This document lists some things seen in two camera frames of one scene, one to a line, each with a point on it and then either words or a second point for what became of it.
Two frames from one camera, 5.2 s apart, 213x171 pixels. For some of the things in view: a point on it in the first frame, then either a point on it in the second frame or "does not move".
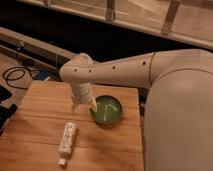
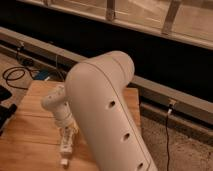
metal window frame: [189, 21] does not move
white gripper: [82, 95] -> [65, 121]
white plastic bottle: [67, 144] does not move
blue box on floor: [42, 75] does not move
